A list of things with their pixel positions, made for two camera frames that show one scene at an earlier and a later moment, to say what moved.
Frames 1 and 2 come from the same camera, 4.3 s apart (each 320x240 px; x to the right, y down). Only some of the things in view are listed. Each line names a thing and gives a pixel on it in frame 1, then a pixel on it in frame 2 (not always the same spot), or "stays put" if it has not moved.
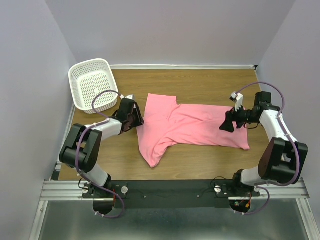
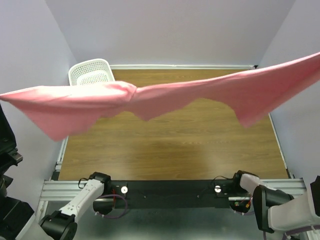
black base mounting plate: x=170 y=194 stays put
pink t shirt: x=165 y=123 to x=64 y=111
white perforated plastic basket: x=89 y=78 stays put
